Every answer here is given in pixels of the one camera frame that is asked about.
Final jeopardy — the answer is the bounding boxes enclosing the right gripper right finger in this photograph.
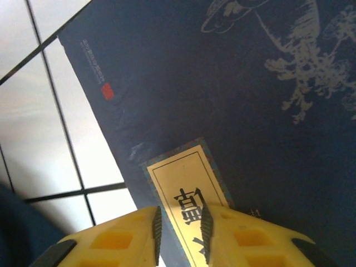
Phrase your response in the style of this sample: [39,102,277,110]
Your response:
[200,202,339,267]

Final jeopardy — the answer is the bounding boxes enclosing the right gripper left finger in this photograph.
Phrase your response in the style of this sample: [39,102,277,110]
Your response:
[32,205,164,267]

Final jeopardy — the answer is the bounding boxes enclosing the navy blue backpack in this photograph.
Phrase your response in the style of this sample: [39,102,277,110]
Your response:
[0,183,67,267]

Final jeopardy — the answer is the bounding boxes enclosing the navy blue book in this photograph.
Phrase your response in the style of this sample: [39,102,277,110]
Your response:
[57,0,356,267]

